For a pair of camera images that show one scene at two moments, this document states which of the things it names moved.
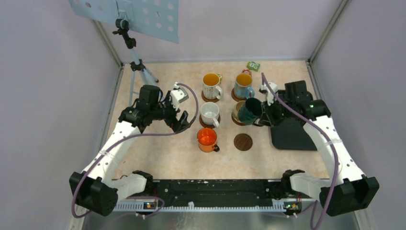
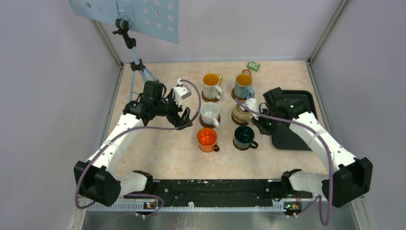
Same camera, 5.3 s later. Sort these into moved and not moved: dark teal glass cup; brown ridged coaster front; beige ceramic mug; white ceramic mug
Moved: dark teal glass cup
Not moved: white ceramic mug; beige ceramic mug; brown ridged coaster front
